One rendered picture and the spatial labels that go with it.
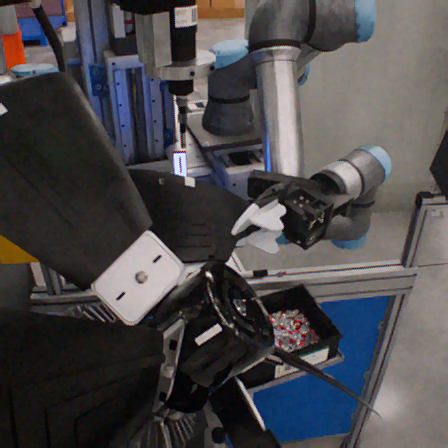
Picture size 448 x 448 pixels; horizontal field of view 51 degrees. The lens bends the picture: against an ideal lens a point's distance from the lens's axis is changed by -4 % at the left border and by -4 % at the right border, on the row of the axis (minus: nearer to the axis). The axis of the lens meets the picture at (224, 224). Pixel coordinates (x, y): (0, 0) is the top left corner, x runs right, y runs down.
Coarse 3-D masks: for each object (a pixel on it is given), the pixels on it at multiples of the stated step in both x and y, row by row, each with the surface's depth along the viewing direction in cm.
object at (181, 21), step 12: (180, 0) 41; (192, 0) 42; (180, 12) 42; (192, 12) 43; (180, 24) 43; (192, 24) 43; (180, 36) 43; (192, 36) 44; (180, 48) 44; (192, 48) 45; (180, 60) 45; (168, 84) 47; (180, 84) 46; (192, 84) 47
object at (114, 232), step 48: (0, 96) 50; (48, 96) 53; (0, 144) 48; (48, 144) 51; (96, 144) 54; (0, 192) 47; (48, 192) 49; (96, 192) 51; (48, 240) 48; (96, 240) 50
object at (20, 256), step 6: (0, 240) 92; (6, 240) 92; (0, 246) 93; (6, 246) 93; (12, 246) 93; (0, 252) 94; (6, 252) 94; (12, 252) 94; (18, 252) 94; (24, 252) 94; (0, 258) 95; (6, 258) 95; (12, 258) 95; (18, 258) 95; (24, 258) 95; (30, 258) 95; (36, 258) 95
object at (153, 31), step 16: (128, 0) 40; (144, 0) 39; (160, 0) 40; (144, 16) 41; (160, 16) 41; (144, 32) 42; (160, 32) 42; (144, 48) 43; (160, 48) 42; (144, 64) 45; (160, 64) 43; (176, 64) 44; (192, 64) 44; (208, 64) 44; (176, 80) 44
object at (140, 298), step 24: (144, 240) 53; (120, 264) 51; (144, 264) 52; (168, 264) 53; (96, 288) 50; (120, 288) 51; (144, 288) 52; (168, 288) 53; (120, 312) 50; (144, 312) 51
